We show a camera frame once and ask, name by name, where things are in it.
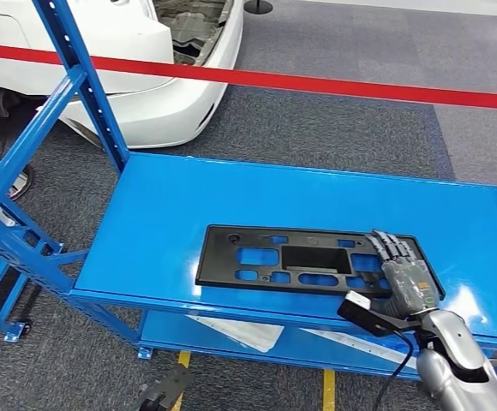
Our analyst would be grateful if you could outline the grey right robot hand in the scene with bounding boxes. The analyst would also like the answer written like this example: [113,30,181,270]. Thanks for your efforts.
[365,229,440,317]

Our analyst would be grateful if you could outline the black stanchion base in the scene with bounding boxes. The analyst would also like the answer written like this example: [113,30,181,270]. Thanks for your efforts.
[242,0,273,15]

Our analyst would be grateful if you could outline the black plastic panel part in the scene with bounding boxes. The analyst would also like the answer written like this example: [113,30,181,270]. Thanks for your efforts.
[195,224,446,301]

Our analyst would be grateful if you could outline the black cable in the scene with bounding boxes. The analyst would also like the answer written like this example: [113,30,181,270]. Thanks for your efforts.
[372,329,417,411]

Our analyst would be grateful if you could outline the white car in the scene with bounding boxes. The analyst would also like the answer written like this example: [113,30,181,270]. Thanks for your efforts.
[0,0,244,150]

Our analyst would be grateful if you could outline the red barrier belt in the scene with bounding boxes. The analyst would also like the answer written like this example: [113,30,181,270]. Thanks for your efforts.
[0,42,497,112]

